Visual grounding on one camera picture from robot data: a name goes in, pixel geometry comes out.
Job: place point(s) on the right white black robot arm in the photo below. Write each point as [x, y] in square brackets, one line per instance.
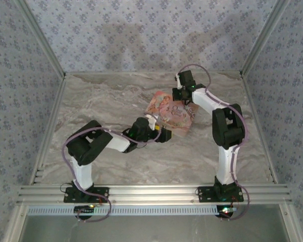
[228, 131]

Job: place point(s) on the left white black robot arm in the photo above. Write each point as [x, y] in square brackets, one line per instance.
[82, 174]

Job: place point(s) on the aluminium front cross beam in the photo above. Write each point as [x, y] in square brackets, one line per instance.
[151, 194]

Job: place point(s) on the grey metal panel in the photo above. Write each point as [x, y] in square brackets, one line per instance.
[151, 229]

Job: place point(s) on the black controller board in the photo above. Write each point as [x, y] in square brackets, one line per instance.
[226, 213]
[83, 209]

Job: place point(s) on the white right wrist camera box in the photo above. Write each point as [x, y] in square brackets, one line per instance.
[176, 77]

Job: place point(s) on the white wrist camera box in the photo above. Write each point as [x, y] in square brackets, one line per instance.
[176, 77]
[152, 119]

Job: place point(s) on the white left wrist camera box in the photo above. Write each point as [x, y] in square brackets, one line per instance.
[152, 119]

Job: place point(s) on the aluminium table back rail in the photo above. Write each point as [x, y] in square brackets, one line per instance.
[141, 72]

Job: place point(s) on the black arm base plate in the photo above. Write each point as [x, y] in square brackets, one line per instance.
[70, 197]
[204, 195]

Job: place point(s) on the aluminium table side rail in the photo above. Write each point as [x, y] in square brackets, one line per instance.
[55, 108]
[253, 108]

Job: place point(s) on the aluminium slanted frame post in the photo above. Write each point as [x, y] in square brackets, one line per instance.
[42, 35]
[263, 35]

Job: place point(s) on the aluminium lower frame post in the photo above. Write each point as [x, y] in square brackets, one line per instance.
[293, 227]
[13, 227]

